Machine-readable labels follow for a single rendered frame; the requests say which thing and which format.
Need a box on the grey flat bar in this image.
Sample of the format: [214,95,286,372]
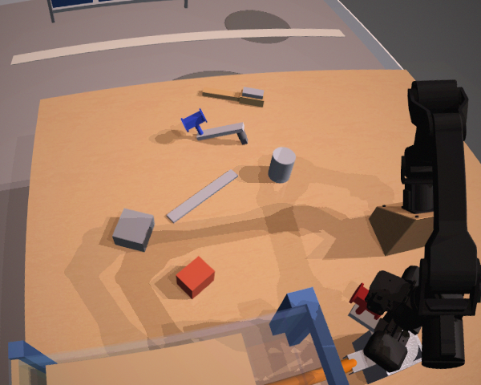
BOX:
[166,169,238,223]

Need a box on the blue flat bar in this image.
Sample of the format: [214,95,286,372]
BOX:
[301,287,349,385]

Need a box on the grey cylinder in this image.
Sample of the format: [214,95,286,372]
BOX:
[268,148,296,184]

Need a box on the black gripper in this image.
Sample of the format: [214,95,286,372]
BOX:
[363,265,426,373]

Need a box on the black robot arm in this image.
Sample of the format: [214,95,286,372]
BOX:
[365,79,481,369]

